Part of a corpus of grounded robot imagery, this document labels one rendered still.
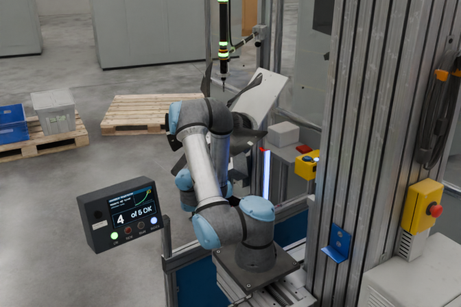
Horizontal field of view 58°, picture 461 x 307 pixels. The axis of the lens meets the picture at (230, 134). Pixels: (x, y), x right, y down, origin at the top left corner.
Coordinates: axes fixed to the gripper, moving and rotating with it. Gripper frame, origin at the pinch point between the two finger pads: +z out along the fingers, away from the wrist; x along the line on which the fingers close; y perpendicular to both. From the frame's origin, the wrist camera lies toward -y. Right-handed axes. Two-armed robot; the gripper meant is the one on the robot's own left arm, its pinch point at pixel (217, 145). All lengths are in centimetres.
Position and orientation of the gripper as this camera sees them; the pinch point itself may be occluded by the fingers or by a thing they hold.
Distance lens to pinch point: 194.0
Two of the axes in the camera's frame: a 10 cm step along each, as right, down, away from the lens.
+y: -9.5, -0.3, 3.2
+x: 1.0, 9.2, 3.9
